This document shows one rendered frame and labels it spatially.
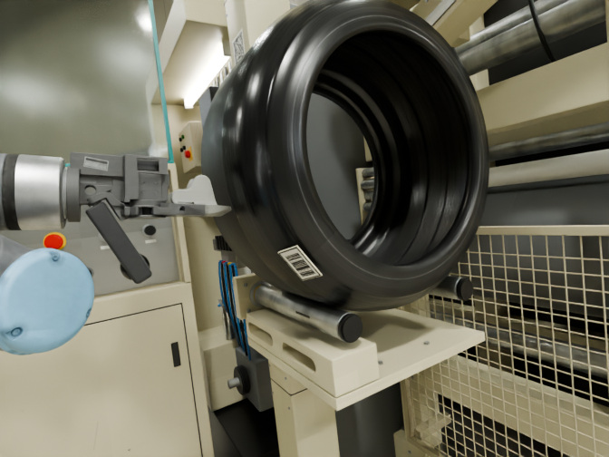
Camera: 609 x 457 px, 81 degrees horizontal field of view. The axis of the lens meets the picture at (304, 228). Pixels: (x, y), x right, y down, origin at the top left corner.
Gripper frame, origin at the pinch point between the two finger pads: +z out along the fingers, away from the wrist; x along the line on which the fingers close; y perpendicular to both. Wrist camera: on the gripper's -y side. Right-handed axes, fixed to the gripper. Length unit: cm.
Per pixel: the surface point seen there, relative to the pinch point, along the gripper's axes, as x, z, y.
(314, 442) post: 26, 33, -59
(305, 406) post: 26, 30, -49
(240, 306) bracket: 23.9, 11.5, -20.1
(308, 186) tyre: -11.7, 8.5, 3.4
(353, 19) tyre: -11.4, 16.9, 29.1
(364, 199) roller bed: 38, 60, 7
